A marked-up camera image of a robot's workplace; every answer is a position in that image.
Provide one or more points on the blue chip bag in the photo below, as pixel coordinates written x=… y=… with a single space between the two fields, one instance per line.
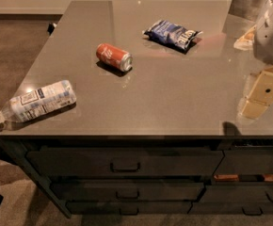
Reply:
x=173 y=35

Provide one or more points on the dark drawer cabinet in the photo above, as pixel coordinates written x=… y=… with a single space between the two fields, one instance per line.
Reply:
x=130 y=176

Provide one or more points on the clear plastic water bottle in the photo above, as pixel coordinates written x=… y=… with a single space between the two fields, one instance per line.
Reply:
x=38 y=102

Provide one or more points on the small black object behind counter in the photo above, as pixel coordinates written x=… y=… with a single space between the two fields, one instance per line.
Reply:
x=51 y=28

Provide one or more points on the red coke can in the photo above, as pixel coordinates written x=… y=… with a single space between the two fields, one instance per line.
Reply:
x=114 y=56

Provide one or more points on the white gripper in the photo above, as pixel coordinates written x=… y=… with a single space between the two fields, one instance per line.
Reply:
x=272 y=38

